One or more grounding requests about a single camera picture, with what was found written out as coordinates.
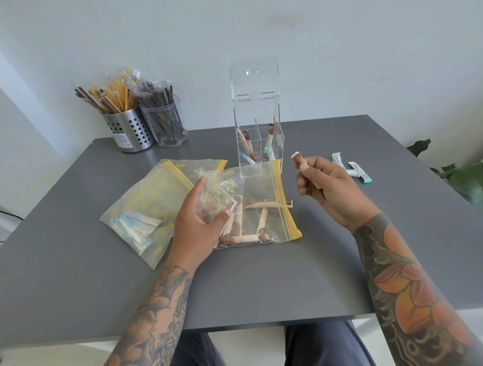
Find person's left hand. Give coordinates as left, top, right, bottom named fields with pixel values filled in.
left=166, top=175, right=232, bottom=270

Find person's right hand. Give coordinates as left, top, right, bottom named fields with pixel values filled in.
left=296, top=155, right=382, bottom=233

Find clear yellow-zip bag of sticks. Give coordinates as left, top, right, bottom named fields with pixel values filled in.
left=196, top=159, right=303, bottom=249

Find person's right forearm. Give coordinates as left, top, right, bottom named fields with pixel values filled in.
left=352, top=213, right=483, bottom=366

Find person's left forearm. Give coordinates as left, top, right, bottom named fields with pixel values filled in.
left=104, top=259, right=197, bottom=366

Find clear acrylic dispenser box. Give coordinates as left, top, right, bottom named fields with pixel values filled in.
left=229, top=57, right=285, bottom=166

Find clear yellow-zip bag of packets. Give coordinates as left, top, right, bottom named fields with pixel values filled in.
left=99, top=159, right=229, bottom=270

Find pile of white teal packets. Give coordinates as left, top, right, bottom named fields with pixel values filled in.
left=112, top=211, right=164, bottom=246

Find clear plastic cup holder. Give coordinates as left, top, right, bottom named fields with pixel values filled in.
left=140, top=95, right=188, bottom=148

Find perforated metal utensil holder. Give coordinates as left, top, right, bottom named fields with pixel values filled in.
left=100, top=106, right=156, bottom=154

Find bundle of dark wrapped stirrers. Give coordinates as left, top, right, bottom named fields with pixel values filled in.
left=130, top=79, right=186, bottom=141

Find green leafy plant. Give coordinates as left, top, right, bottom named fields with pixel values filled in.
left=406, top=138, right=483, bottom=207

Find dark blue trousers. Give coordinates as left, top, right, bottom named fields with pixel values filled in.
left=171, top=319, right=379, bottom=366

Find bundle of yellow brown stirrers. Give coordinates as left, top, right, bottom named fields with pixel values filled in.
left=74, top=67, right=141, bottom=115

